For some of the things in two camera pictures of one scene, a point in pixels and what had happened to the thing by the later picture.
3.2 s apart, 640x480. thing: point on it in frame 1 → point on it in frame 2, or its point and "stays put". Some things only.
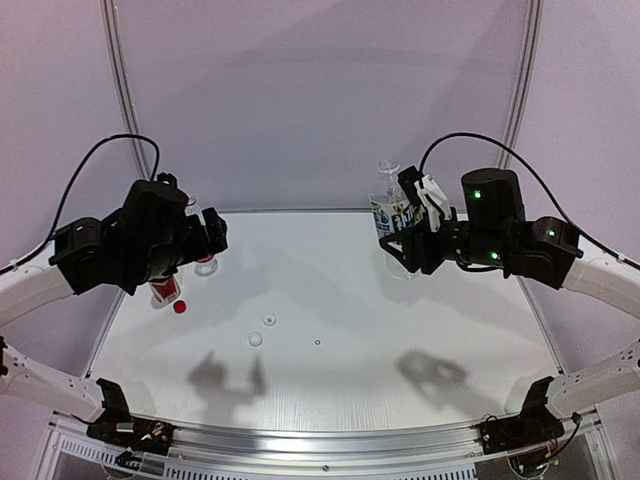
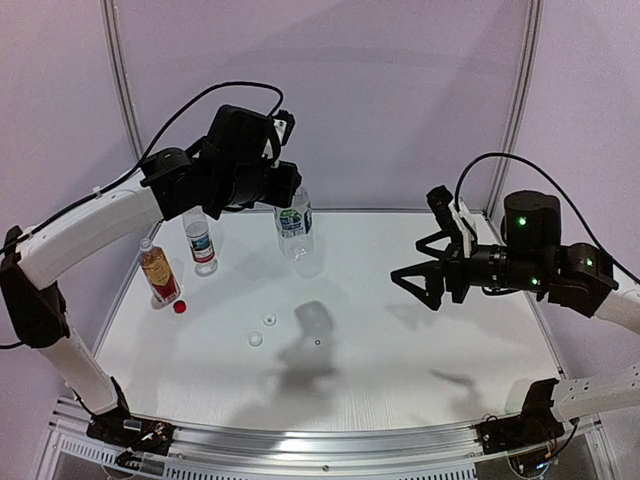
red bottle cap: x=179 y=306 stays put
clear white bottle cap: x=269 y=320 stays put
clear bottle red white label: x=206 y=266 stays put
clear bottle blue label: x=393 y=216 → x=293 y=227
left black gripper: x=214 y=232 → x=286 y=181
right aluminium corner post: x=531 y=32 stays put
